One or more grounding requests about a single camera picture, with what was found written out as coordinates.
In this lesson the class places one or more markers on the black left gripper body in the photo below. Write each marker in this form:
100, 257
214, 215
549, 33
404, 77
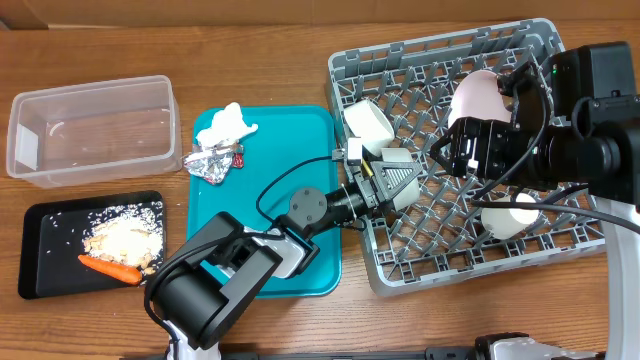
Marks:
364, 197

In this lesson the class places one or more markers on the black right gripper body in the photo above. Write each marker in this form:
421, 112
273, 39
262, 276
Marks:
497, 147

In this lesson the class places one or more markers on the grey bowl with peanuts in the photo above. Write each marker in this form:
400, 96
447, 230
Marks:
411, 193

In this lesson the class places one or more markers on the white bowl with peanuts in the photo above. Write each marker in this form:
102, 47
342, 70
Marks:
368, 122

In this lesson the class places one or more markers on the white paper cup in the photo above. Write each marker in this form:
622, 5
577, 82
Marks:
504, 223

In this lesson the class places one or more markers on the white napkin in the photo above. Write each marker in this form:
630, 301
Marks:
227, 127

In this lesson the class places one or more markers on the foil wrapper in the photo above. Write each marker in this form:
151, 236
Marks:
213, 164

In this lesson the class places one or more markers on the orange carrot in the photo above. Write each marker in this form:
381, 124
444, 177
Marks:
126, 274

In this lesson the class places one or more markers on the yellow plastic spoon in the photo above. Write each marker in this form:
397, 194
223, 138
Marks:
367, 169

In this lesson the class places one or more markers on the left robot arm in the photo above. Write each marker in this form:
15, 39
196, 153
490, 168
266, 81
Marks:
198, 294

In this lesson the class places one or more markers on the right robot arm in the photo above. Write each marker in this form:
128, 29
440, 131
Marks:
568, 126

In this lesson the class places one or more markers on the grey dishwasher rack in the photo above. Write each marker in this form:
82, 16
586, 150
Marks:
439, 240

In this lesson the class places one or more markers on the black waste tray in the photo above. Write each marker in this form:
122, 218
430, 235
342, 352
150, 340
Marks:
61, 273

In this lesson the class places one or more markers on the teal plastic tray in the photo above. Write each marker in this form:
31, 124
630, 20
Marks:
286, 136

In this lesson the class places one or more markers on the rice and peanut pile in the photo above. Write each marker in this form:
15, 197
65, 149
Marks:
131, 234

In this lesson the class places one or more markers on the clear plastic bin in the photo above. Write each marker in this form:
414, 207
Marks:
94, 132

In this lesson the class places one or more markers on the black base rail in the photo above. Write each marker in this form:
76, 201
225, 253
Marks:
502, 346

